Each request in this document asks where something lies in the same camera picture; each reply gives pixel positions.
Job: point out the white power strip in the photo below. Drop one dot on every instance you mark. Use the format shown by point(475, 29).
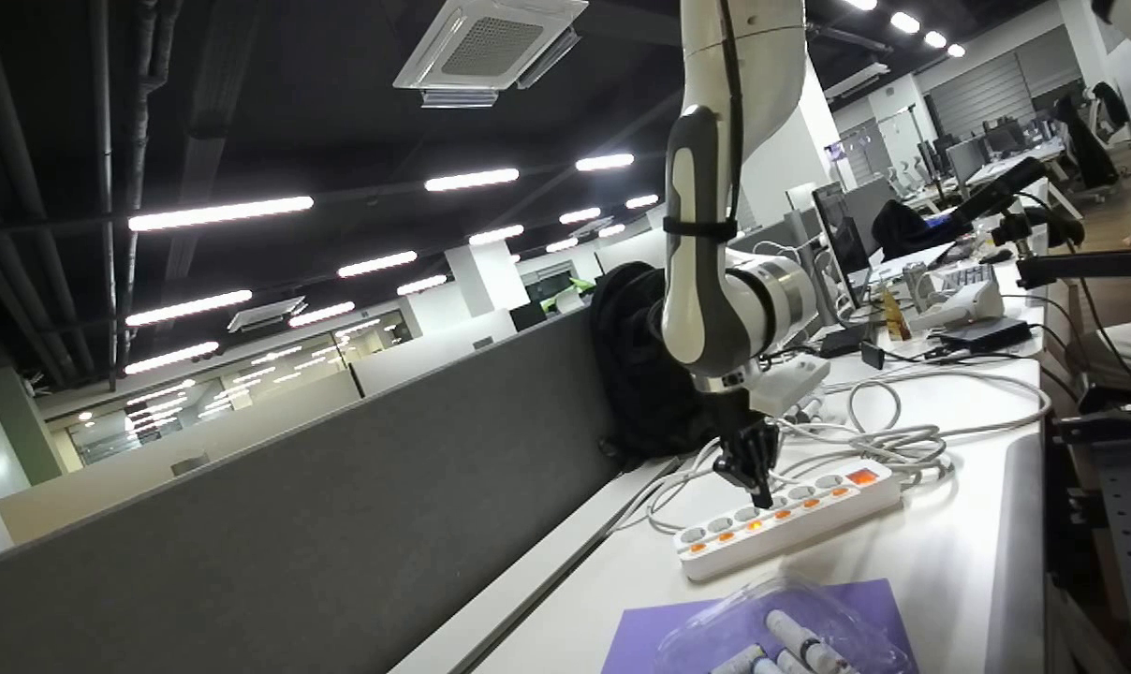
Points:
point(809, 520)

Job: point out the grey desk partition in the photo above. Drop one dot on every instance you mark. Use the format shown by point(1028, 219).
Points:
point(294, 524)

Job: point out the flat black box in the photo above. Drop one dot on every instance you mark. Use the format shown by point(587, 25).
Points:
point(987, 332)

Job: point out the row of monitors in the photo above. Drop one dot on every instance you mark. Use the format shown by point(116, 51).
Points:
point(973, 154)

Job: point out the white desk device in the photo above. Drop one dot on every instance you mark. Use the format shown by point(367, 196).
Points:
point(959, 300)

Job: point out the white marker pen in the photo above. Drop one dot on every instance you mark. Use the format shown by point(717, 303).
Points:
point(739, 660)
point(800, 641)
point(783, 665)

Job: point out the small black adapter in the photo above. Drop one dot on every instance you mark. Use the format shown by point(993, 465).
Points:
point(873, 355)

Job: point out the ceiling air conditioner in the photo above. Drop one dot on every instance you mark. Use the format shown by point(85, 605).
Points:
point(491, 42)
point(266, 314)

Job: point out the black backpack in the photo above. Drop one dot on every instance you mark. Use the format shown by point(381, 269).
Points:
point(636, 365)

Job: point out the monitor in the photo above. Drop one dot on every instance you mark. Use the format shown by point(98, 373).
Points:
point(842, 234)

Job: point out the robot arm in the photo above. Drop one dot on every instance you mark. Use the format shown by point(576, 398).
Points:
point(706, 281)

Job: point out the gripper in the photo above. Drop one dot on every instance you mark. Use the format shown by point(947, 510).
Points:
point(734, 417)

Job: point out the camera on mount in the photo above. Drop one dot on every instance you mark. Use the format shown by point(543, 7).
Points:
point(996, 192)

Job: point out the purple paper sheet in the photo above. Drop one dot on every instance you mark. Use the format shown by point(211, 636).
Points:
point(636, 637)

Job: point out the clear plastic bag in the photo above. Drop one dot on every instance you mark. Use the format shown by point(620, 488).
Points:
point(715, 622)

